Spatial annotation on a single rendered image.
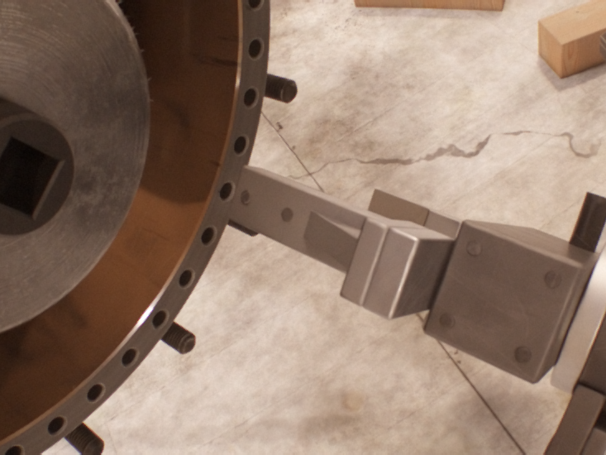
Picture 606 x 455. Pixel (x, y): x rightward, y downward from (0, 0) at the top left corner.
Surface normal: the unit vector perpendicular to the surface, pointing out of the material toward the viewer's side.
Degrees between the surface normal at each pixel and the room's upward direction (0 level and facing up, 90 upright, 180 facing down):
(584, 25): 0
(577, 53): 90
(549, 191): 0
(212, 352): 0
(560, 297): 34
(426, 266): 90
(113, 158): 90
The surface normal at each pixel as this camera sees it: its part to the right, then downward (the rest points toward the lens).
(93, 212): 0.80, 0.33
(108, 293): -0.26, -0.56
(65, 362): -0.10, -0.75
